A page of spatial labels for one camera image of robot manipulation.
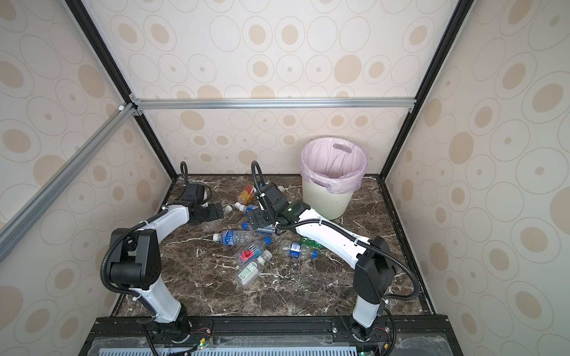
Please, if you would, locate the clear unlabelled bottle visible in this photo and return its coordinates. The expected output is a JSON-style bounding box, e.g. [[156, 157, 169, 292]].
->
[[200, 204, 233, 232]]

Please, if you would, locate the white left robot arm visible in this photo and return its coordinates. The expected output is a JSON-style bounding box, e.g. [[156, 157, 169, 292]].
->
[[99, 202, 224, 340]]

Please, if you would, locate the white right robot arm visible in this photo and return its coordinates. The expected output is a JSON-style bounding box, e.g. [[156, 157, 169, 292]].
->
[[246, 183, 396, 341]]

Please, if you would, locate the white waste bin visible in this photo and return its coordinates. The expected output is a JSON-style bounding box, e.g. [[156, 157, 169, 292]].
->
[[302, 178, 362, 220]]

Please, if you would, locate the pink bin liner bag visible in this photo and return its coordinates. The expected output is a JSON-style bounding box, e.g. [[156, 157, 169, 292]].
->
[[300, 137, 368, 194]]

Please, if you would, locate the clear bottle pale blue label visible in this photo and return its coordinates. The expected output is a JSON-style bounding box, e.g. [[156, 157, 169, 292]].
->
[[241, 222, 276, 237]]

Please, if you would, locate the orange red label bottle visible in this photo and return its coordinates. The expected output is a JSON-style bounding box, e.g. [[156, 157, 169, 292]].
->
[[237, 185, 255, 206]]

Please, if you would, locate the green bottle yellow cap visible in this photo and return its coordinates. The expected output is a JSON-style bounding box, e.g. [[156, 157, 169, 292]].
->
[[301, 237, 323, 249]]

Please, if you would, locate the small crushed bottle blue cap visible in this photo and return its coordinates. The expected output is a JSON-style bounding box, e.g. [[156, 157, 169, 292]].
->
[[278, 240, 319, 260]]

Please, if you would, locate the square clear bottle white cap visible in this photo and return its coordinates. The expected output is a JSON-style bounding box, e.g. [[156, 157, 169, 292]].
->
[[236, 251, 273, 287]]

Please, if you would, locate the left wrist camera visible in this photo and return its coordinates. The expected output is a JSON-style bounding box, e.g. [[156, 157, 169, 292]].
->
[[178, 183, 208, 205]]

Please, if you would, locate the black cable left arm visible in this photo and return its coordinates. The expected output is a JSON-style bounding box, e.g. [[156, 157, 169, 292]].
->
[[99, 161, 215, 297]]

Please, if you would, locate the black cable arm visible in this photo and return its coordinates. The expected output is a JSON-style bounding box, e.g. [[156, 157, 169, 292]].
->
[[99, 161, 215, 297], [250, 160, 422, 356]]

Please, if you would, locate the horizontal aluminium rail back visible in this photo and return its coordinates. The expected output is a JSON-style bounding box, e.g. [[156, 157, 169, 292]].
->
[[134, 97, 416, 110]]

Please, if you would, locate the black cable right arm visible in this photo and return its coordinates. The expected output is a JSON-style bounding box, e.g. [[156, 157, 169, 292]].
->
[[250, 160, 422, 356]]

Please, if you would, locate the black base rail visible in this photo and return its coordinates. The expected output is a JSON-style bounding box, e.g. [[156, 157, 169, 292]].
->
[[80, 315, 462, 355]]

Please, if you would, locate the aluminium rail left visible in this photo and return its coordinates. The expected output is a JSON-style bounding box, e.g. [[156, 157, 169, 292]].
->
[[1, 103, 135, 260]]

